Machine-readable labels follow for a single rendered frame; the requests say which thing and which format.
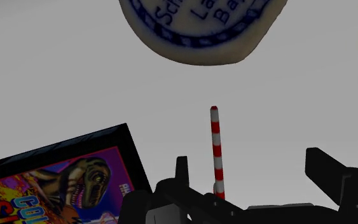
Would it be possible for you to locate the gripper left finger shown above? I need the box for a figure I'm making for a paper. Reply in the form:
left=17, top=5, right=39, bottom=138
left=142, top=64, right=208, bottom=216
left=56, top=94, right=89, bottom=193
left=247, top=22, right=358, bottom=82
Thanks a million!
left=118, top=156, right=245, bottom=224

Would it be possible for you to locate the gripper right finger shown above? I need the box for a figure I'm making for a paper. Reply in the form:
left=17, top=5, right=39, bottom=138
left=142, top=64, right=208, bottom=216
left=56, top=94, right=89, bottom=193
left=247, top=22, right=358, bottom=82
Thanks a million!
left=305, top=147, right=358, bottom=224

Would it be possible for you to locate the red and white striped stick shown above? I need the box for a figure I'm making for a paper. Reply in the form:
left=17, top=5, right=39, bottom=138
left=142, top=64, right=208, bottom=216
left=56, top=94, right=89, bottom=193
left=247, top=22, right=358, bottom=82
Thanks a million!
left=210, top=106, right=226, bottom=200

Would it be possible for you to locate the black box with dinosaur picture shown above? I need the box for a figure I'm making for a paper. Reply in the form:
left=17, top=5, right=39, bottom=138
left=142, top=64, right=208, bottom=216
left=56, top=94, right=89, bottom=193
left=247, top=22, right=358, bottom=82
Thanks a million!
left=0, top=122, right=153, bottom=224

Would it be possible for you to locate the cream round dish with blue rim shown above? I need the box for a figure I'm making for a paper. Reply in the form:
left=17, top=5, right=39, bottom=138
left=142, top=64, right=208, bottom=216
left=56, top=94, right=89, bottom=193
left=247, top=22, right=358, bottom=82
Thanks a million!
left=118, top=0, right=289, bottom=67

